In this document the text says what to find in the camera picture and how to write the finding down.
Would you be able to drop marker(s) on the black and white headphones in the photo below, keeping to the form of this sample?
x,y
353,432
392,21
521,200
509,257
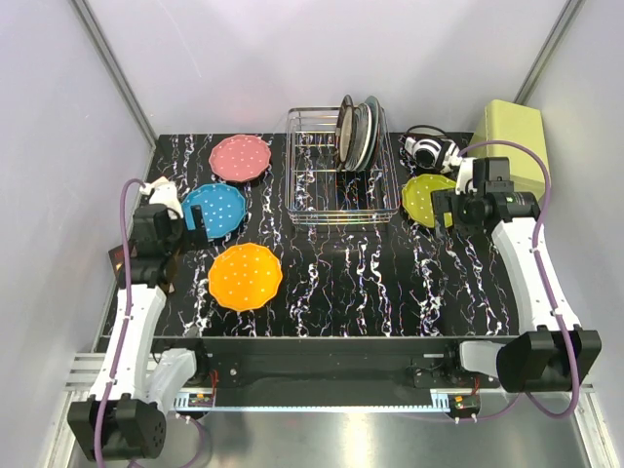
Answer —
x,y
432,149

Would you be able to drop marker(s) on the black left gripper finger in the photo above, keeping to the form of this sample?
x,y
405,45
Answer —
x,y
193,241
196,219

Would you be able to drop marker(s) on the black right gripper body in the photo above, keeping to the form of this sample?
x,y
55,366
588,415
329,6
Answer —
x,y
466,210

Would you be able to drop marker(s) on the grey-green plate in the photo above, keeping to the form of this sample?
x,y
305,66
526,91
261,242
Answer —
x,y
363,136

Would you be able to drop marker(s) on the chrome wire dish rack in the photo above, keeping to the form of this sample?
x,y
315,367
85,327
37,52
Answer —
x,y
317,193

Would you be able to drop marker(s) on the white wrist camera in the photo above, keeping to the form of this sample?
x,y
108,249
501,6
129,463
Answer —
x,y
465,183
162,191

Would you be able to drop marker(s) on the aluminium frame rail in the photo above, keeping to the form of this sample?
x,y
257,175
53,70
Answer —
x,y
106,54

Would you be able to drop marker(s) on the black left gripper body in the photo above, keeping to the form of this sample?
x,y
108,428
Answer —
x,y
184,229

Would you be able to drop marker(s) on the lime green box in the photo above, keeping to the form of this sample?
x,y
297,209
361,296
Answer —
x,y
503,120

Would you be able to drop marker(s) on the blue polka dot plate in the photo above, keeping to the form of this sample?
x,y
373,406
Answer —
x,y
223,206

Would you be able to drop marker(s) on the pink polka dot plate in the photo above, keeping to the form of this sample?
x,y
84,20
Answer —
x,y
240,158

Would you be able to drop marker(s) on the lime green polka dot plate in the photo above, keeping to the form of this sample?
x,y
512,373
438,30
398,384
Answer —
x,y
417,197

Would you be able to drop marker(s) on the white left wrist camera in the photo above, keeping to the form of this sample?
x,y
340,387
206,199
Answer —
x,y
162,191

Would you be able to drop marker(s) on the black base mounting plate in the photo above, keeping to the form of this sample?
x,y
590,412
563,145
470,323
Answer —
x,y
416,362

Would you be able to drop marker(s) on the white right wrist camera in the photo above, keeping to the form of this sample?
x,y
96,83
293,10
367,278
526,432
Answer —
x,y
465,183

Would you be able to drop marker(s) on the dark brown rimmed plate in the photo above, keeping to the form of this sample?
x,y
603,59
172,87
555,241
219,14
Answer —
x,y
343,131

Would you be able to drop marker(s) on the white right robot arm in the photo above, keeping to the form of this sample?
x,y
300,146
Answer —
x,y
552,351

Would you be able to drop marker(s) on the teal rimmed plate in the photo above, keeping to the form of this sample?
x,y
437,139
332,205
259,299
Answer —
x,y
378,120

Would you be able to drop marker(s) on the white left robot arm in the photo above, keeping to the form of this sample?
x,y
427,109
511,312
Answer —
x,y
125,414

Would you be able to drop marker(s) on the dark cover book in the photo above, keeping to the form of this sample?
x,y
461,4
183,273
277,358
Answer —
x,y
119,263

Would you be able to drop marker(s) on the orange polka dot plate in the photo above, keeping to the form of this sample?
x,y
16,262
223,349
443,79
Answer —
x,y
245,277

